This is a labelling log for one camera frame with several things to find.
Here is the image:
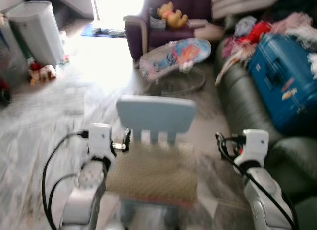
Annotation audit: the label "beige textured pillow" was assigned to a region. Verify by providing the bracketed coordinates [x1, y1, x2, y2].
[105, 140, 200, 207]

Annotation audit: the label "dark green leather sofa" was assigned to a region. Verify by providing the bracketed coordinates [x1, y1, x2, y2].
[214, 36, 317, 230]

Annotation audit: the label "light blue plastic chair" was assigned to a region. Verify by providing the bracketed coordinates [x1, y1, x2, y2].
[116, 95, 198, 230]

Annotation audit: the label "blue hard suitcase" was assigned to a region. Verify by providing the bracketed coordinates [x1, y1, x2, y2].
[247, 33, 317, 135]

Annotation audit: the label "colourful baby bouncer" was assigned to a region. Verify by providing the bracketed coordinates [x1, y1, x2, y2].
[139, 38, 212, 97]

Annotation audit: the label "small red white plush toys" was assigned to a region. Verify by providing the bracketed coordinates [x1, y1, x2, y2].
[28, 60, 56, 85]

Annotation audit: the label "red cloth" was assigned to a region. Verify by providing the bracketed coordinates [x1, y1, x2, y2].
[235, 21, 273, 45]

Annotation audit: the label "blue door mat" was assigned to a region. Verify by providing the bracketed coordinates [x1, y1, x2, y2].
[81, 23, 127, 38]

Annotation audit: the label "light blue cloth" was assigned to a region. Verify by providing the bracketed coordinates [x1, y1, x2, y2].
[234, 16, 258, 37]

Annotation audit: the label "grey small basket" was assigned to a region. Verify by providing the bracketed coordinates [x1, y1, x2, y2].
[149, 11, 167, 31]

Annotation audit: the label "yellow plush toy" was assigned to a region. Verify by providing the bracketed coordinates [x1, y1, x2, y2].
[157, 2, 189, 29]

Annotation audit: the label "pink fluffy cloth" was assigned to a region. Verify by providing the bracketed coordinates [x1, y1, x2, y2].
[270, 12, 317, 47]

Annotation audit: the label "cream cushion stack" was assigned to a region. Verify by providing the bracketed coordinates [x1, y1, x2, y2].
[212, 0, 281, 20]

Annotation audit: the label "white air purifier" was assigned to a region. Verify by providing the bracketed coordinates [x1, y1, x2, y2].
[5, 1, 66, 67]

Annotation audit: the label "purple armchair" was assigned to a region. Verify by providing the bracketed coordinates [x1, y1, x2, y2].
[124, 0, 226, 61]

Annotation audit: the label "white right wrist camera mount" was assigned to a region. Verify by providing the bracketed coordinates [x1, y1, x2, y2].
[235, 129, 270, 167]

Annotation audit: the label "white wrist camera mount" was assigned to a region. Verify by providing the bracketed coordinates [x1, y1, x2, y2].
[88, 123, 114, 164]
[235, 129, 270, 167]

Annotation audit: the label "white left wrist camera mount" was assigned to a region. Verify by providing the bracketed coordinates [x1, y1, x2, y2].
[88, 123, 114, 164]

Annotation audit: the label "short black left arm cable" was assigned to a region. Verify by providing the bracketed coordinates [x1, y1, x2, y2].
[47, 172, 78, 230]

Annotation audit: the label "long black left arm cable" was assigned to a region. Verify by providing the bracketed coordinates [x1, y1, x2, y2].
[42, 131, 90, 230]

